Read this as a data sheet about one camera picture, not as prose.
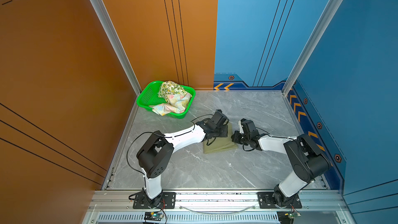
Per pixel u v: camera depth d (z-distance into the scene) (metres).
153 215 0.71
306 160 0.47
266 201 0.72
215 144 0.76
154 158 0.48
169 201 0.74
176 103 1.00
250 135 0.74
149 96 1.14
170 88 1.03
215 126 0.68
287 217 0.70
